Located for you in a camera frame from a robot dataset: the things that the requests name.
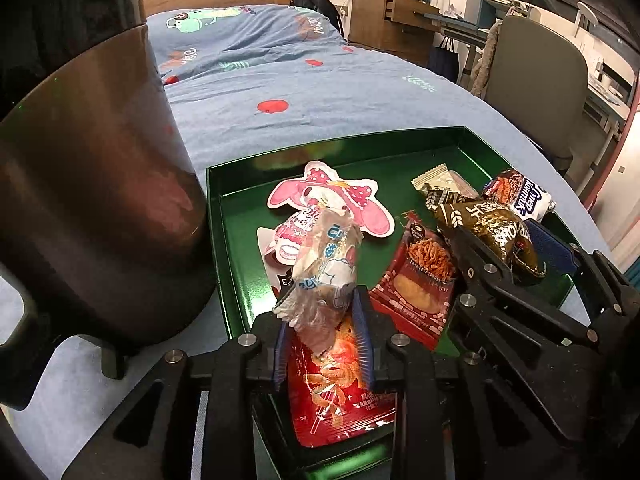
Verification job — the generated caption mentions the beige rope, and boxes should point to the beige rope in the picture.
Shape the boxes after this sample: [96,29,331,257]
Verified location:
[470,22,501,98]

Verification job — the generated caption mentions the dark blue bag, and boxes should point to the dark blue bag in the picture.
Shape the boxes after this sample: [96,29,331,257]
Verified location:
[427,37,460,81]

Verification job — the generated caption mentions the olive green snack packet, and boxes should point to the olive green snack packet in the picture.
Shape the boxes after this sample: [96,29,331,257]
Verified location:
[411,164,456,196]

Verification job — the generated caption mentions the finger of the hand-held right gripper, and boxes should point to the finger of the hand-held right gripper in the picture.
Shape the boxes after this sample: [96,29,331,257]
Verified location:
[525,220,632,312]
[440,227,601,356]

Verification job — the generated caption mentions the small clear candy packet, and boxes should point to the small clear candy packet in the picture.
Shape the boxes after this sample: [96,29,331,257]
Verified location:
[273,207,363,356]

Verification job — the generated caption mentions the grey chair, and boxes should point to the grey chair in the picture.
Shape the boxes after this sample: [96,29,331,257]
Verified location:
[484,15,621,196]

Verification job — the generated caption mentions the brown red snack packet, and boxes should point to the brown red snack packet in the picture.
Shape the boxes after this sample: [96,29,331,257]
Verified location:
[369,210,458,353]

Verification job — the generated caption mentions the green tray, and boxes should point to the green tray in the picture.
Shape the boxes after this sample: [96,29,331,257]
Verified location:
[206,126,576,480]

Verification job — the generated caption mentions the white blue snack bag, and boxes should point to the white blue snack bag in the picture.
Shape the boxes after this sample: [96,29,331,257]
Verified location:
[482,169,557,222]

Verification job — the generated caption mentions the red white snack packet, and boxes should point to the red white snack packet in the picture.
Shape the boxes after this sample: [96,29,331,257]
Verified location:
[270,270,398,448]

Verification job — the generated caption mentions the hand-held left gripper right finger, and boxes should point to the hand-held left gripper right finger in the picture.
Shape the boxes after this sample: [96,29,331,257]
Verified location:
[350,285,546,480]

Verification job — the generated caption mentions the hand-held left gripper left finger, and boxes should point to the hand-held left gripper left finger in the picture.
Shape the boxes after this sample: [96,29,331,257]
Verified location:
[62,316,296,480]

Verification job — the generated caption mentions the pink cartoon snack packet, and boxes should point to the pink cartoon snack packet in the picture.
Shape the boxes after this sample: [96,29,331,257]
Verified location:
[257,161,396,265]

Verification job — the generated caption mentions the printed blue blanket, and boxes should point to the printed blue blanket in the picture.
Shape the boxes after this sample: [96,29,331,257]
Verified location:
[0,4,613,480]

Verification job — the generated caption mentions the wooden cabinet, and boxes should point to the wooden cabinet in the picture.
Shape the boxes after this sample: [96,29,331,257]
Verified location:
[348,0,441,66]

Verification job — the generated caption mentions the black backpack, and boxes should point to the black backpack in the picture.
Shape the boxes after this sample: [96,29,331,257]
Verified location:
[291,0,346,36]

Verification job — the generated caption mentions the dark brown snack bag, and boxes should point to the dark brown snack bag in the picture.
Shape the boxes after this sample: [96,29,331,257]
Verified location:
[425,190,546,278]

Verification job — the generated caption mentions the grey desk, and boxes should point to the grey desk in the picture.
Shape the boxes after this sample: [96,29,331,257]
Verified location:
[395,7,501,41]

